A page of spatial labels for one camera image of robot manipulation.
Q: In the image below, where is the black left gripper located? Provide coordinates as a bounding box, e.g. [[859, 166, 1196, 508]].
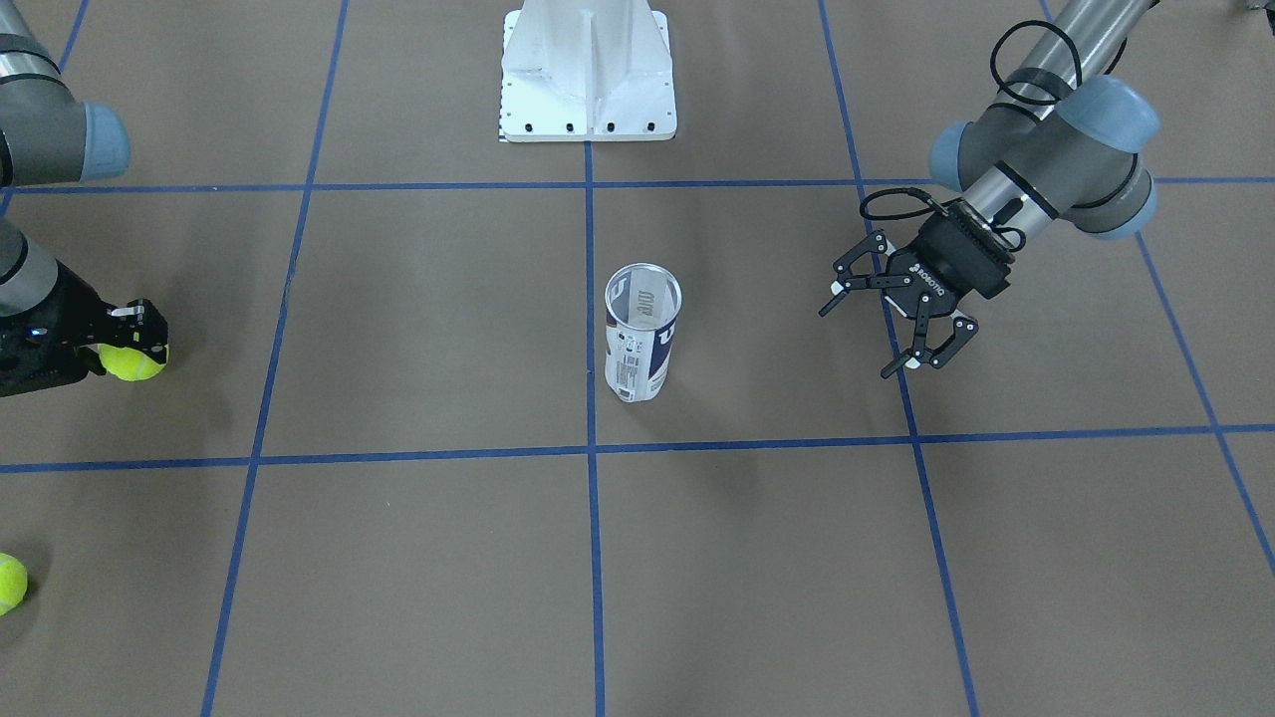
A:
[[819, 200, 1014, 379]]

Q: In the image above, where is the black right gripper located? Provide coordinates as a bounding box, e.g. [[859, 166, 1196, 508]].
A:
[[1, 264, 170, 395]]

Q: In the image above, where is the yellow tennis ball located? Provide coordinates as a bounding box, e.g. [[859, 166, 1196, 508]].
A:
[[97, 344, 170, 381], [0, 552, 29, 615]]

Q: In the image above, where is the clear tennis ball can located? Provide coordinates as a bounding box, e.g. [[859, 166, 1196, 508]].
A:
[[603, 263, 683, 403]]

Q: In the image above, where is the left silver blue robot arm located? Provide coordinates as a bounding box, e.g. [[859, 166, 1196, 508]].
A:
[[827, 1, 1160, 379]]

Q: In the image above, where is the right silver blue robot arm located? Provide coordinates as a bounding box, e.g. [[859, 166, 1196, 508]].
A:
[[1, 4, 171, 395]]

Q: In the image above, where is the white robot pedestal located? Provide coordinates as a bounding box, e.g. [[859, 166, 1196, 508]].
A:
[[499, 1, 678, 142]]

